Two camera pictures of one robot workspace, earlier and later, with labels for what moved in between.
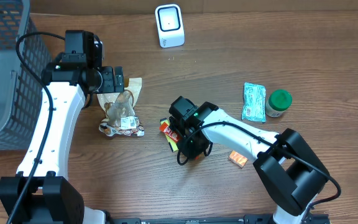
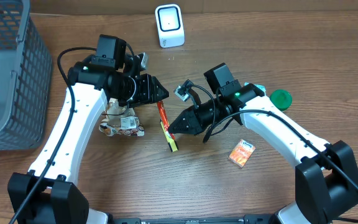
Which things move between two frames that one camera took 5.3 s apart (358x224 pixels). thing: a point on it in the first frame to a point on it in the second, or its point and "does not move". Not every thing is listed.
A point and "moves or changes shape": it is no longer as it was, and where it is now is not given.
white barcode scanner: [169, 25] does not move
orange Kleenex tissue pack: [238, 158] does not move
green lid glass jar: [279, 101] does not move
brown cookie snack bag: [119, 110] does not move
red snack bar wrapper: [166, 129] moves or changes shape
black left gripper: [119, 80] to [142, 90]
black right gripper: [179, 125] to [193, 116]
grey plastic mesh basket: [10, 94] does not move
